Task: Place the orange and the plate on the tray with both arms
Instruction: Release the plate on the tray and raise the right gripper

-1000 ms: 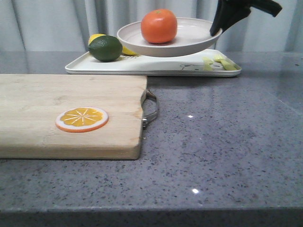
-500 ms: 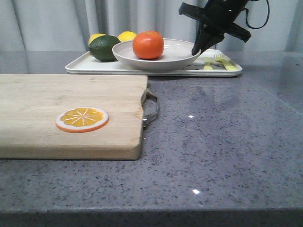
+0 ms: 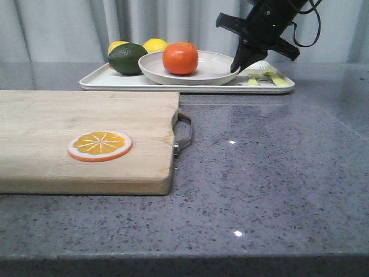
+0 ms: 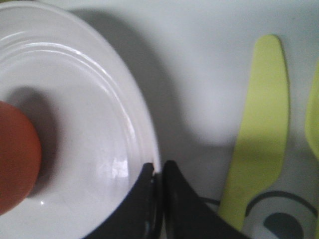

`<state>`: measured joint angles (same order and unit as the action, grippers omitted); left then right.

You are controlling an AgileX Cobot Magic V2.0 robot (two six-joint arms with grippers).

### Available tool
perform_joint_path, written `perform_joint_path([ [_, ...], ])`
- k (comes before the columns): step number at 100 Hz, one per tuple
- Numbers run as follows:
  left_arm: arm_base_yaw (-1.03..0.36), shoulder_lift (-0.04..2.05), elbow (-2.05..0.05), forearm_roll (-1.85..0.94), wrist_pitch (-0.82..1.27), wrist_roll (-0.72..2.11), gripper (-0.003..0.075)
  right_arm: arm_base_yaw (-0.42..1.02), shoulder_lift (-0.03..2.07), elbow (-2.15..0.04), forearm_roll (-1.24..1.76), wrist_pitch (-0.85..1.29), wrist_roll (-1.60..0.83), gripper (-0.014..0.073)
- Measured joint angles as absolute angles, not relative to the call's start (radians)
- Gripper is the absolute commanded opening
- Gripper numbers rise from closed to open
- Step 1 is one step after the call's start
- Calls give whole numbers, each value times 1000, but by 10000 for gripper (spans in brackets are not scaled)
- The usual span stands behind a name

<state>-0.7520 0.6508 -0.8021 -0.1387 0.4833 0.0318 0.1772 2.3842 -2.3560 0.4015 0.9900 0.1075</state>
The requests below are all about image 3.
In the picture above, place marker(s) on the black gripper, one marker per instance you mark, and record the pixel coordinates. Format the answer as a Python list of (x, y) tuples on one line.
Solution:
[(261, 31)]

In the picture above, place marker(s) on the cream round plate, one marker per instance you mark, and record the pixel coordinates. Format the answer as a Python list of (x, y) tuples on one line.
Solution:
[(213, 69)]

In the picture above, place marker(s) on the orange tangerine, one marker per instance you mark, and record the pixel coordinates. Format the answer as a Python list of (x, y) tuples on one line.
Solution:
[(180, 58)]

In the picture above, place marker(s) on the white rectangular tray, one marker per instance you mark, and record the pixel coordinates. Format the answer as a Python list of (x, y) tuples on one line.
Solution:
[(106, 79)]

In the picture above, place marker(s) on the yellow plastic knife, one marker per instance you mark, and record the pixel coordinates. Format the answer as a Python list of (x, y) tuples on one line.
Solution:
[(253, 76)]

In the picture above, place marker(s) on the yellow plastic fork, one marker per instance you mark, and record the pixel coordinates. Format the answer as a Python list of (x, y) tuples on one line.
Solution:
[(275, 78)]

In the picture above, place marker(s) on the yellow lemon right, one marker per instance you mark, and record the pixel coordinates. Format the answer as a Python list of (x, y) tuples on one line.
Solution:
[(155, 44)]

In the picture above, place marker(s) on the yellow lemon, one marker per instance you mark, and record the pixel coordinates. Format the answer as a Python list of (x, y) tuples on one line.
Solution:
[(155, 44), (115, 44)]

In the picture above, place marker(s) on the green lime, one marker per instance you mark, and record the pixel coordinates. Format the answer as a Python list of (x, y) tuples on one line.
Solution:
[(124, 58)]

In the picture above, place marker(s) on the yellow lemon left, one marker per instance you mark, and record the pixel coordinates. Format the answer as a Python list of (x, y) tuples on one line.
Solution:
[(115, 44)]

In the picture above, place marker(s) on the orange slice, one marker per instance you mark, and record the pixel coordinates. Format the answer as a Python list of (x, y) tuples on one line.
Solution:
[(99, 146)]

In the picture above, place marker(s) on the grey curtain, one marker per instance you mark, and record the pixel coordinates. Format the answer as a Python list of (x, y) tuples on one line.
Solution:
[(81, 31)]

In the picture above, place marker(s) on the wooden cutting board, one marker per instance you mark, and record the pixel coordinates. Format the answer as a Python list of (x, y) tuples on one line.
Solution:
[(37, 127)]

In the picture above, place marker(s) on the metal cutting board handle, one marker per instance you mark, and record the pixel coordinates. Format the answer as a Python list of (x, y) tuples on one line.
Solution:
[(183, 130)]

